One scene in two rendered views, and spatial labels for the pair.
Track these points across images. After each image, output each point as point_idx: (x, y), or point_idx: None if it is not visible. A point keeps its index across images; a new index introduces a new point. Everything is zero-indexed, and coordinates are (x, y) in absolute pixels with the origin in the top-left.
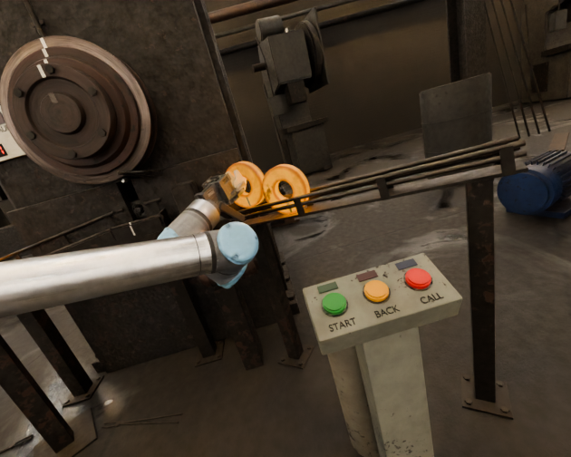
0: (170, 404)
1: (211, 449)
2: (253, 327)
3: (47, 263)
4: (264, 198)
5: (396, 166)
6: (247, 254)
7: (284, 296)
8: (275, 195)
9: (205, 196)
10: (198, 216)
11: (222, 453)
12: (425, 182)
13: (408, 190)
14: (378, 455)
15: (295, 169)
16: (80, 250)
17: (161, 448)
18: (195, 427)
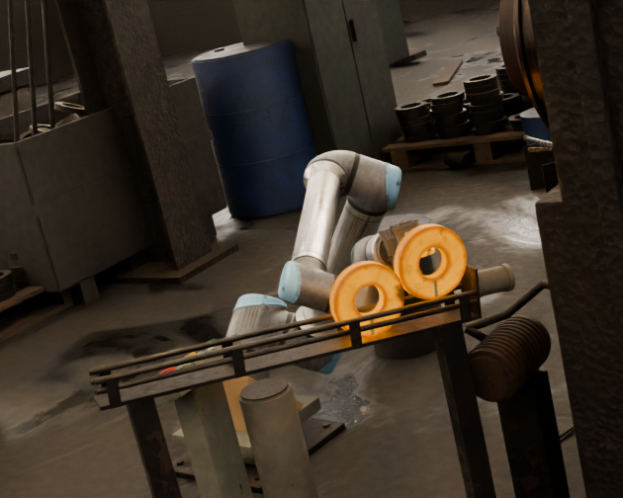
0: (565, 456)
1: (454, 485)
2: (535, 483)
3: (306, 205)
4: (414, 295)
5: (220, 349)
6: (278, 291)
7: (464, 459)
8: (379, 297)
9: (380, 234)
10: (364, 247)
11: (438, 492)
12: (193, 380)
13: (205, 370)
14: None
15: (337, 280)
16: (314, 208)
17: (502, 453)
18: (498, 475)
